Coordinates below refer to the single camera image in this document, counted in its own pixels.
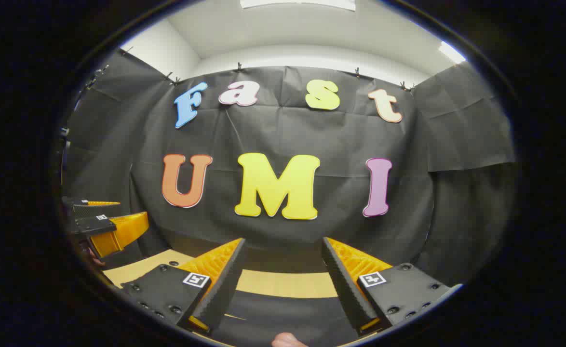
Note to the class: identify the ceiling light panel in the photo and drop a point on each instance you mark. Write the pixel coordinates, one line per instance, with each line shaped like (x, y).
(451, 52)
(297, 4)

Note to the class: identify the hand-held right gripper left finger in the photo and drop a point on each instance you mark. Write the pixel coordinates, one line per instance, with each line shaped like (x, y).
(225, 289)

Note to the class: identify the black backdrop cloth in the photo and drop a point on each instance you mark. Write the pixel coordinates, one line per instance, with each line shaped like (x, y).
(273, 130)

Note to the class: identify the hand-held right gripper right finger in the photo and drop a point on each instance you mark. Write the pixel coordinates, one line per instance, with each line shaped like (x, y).
(345, 294)

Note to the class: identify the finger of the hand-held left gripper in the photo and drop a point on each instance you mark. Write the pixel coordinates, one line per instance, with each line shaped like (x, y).
(119, 231)
(78, 207)

